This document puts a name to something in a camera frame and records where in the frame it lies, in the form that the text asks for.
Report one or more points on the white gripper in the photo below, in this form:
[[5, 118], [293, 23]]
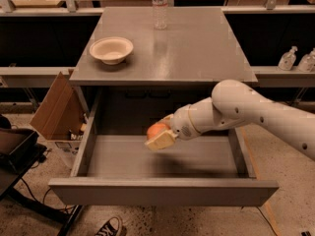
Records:
[[181, 124]]

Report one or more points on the orange fruit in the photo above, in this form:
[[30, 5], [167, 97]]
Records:
[[156, 129]]

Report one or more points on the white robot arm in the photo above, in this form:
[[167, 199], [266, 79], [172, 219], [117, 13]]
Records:
[[234, 104]]

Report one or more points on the open grey top drawer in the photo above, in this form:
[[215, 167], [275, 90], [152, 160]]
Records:
[[114, 168]]

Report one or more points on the grey metal cabinet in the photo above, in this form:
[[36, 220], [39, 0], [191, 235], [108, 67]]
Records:
[[167, 68]]

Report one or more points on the beige paper bowl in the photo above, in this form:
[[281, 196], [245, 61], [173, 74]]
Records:
[[111, 50]]

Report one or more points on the white box with labels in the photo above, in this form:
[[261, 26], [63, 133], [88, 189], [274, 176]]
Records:
[[67, 150]]

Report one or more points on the brown cardboard box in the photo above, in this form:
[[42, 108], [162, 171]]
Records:
[[61, 113]]

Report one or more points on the black and white sneaker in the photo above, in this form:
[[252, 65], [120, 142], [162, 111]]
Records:
[[112, 227]]

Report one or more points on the clear plastic water bottle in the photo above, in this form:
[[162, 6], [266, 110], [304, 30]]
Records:
[[159, 13]]

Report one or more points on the clear sanitizer pump bottle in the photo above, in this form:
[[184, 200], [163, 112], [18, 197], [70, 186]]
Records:
[[288, 59]]

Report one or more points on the dark tray on stand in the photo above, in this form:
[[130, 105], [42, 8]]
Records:
[[14, 144]]

